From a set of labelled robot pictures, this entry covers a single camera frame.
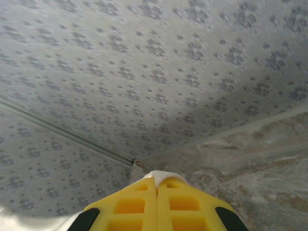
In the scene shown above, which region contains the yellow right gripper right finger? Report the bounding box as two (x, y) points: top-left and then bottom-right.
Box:
(156, 176), (249, 231)

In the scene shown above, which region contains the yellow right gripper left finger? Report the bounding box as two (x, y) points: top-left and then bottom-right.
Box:
(68, 176), (158, 231)

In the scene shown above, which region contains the white t-shirt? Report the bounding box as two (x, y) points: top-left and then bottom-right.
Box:
(0, 168), (191, 231)

